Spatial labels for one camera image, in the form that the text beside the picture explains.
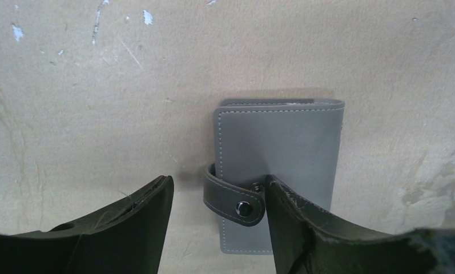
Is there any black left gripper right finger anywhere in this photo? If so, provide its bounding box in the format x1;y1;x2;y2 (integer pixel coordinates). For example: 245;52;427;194
265;175;455;273

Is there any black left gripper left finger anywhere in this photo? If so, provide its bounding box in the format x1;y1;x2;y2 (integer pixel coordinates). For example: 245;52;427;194
0;176;174;273

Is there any grey leather card holder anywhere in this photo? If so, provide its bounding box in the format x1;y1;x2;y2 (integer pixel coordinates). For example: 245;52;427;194
203;98;345;255

